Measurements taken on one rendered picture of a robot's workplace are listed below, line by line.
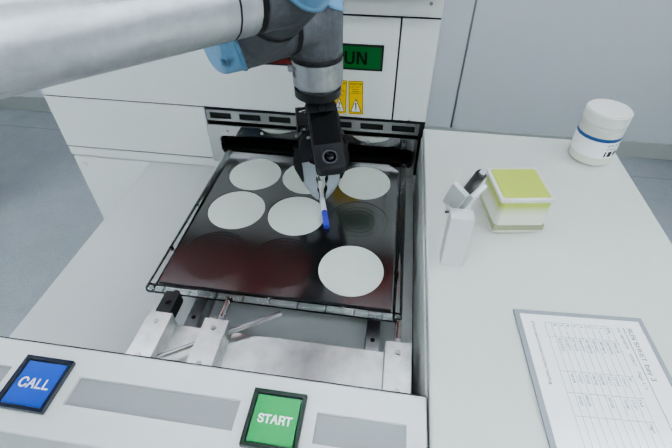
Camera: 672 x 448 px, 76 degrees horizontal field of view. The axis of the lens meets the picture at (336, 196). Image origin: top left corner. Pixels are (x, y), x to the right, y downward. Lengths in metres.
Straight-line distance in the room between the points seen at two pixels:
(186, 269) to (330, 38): 0.40
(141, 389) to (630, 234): 0.67
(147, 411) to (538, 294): 0.47
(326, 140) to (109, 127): 0.59
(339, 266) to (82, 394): 0.36
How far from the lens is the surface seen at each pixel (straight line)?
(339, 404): 0.49
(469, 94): 2.52
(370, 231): 0.72
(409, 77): 0.82
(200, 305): 0.72
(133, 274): 0.84
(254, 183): 0.83
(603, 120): 0.83
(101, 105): 1.07
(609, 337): 0.60
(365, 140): 0.88
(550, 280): 0.63
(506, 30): 2.41
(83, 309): 0.82
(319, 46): 0.61
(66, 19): 0.38
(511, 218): 0.65
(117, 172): 1.17
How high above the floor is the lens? 1.41
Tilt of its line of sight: 40 degrees down
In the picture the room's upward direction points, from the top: straight up
